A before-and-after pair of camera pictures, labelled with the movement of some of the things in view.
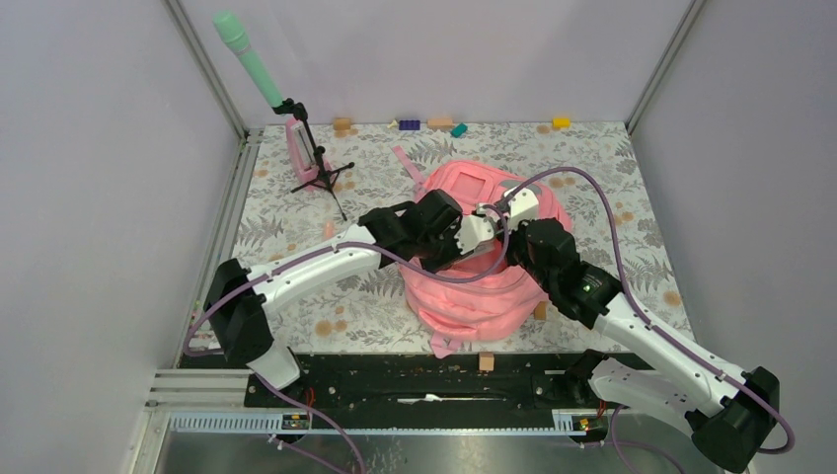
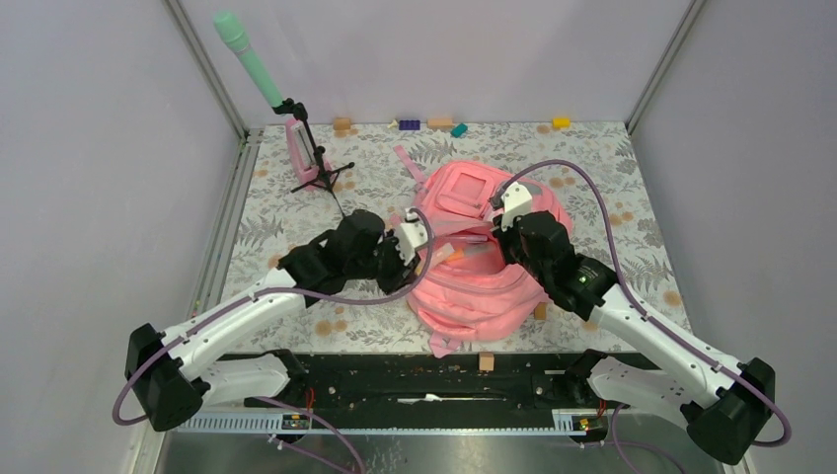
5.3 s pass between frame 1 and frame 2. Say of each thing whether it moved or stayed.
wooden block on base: stayed
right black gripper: stayed
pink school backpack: stayed
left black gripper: moved
